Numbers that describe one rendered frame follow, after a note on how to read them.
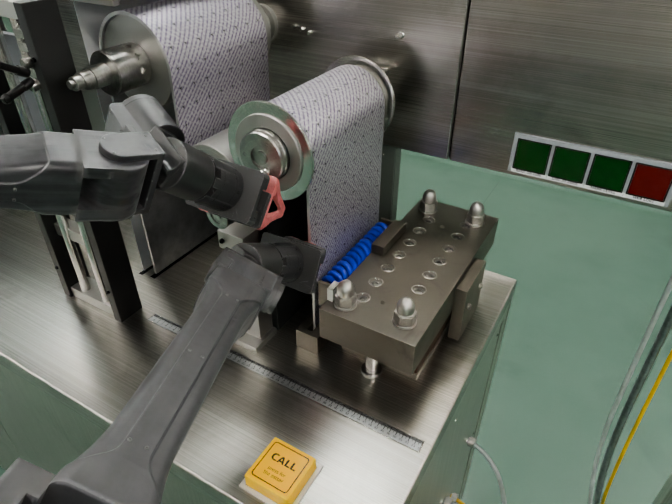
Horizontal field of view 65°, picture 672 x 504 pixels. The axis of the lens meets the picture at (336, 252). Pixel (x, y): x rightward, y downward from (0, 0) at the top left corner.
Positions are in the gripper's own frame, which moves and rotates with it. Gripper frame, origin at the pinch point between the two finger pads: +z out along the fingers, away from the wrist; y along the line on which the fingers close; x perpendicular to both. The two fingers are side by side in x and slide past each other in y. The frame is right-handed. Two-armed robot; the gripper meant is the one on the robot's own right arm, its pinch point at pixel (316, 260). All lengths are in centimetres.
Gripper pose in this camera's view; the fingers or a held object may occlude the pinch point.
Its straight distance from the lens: 84.7
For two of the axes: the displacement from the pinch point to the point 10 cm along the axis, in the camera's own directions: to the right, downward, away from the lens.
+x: 2.5, -9.6, -1.4
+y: 8.6, 2.9, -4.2
